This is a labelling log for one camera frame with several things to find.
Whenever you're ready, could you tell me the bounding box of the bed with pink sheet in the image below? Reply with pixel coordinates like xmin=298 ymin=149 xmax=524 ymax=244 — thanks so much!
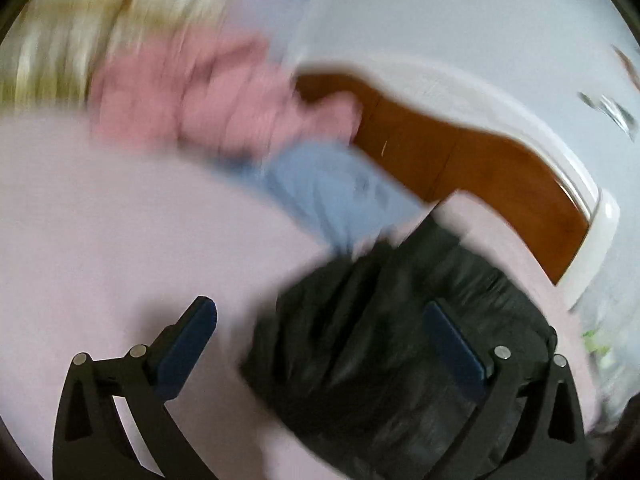
xmin=0 ymin=110 xmax=601 ymax=480

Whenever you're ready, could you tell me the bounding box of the pink quilt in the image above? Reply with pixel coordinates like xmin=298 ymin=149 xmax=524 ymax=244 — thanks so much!
xmin=90 ymin=30 xmax=364 ymax=162

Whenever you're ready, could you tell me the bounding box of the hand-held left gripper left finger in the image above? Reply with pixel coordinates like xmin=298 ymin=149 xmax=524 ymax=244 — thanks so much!
xmin=52 ymin=296 xmax=219 ymax=480

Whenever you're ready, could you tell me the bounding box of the torn wall sticker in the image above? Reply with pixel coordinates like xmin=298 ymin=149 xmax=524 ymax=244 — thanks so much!
xmin=612 ymin=45 xmax=640 ymax=87

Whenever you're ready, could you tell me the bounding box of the pink pillow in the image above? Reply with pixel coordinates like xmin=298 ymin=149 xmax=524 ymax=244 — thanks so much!
xmin=435 ymin=187 xmax=602 ymax=432

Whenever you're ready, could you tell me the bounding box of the black padded jacket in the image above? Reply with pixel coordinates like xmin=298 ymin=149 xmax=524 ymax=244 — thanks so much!
xmin=240 ymin=217 xmax=559 ymax=480

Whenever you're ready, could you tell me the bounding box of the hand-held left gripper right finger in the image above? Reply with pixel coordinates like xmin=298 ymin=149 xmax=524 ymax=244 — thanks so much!
xmin=424 ymin=300 xmax=591 ymax=480

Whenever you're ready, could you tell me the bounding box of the white green patterned cloth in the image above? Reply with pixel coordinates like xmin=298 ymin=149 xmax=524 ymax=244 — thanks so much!
xmin=575 ymin=280 xmax=640 ymax=432

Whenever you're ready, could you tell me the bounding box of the wall photo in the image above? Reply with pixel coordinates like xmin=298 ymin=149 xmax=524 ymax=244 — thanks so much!
xmin=577 ymin=91 xmax=639 ymax=139

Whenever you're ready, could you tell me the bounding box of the white and wooden headboard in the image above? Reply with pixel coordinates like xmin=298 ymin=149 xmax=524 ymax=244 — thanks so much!
xmin=292 ymin=57 xmax=621 ymax=312

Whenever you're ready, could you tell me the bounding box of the tree print curtain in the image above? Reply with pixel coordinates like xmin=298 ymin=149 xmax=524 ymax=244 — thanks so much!
xmin=0 ymin=0 xmax=242 ymax=117

